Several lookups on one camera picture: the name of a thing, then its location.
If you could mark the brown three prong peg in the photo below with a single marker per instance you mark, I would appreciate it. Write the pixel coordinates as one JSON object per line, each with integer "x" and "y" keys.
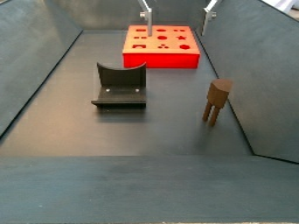
{"x": 216, "y": 98}

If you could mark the black curved holder block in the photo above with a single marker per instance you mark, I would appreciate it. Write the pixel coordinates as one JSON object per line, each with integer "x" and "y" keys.
{"x": 121, "y": 86}

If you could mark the red shape sorter board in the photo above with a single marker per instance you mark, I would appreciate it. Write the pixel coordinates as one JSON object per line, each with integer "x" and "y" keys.
{"x": 169, "y": 48}

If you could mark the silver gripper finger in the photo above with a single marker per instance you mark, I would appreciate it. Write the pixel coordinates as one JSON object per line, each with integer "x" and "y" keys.
{"x": 146, "y": 15}
{"x": 209, "y": 14}

